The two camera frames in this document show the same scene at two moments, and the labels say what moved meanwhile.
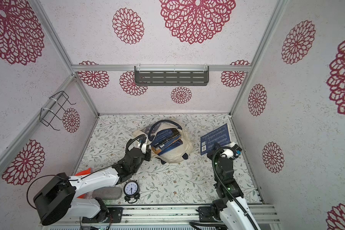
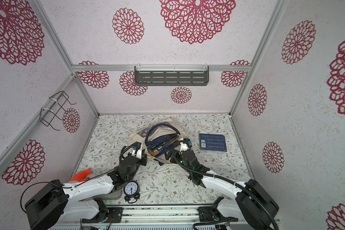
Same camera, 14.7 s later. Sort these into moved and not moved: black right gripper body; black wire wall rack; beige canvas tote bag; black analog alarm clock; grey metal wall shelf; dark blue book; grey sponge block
Moved: beige canvas tote bag; dark blue book; black right gripper body
Not moved: grey sponge block; black analog alarm clock; black wire wall rack; grey metal wall shelf
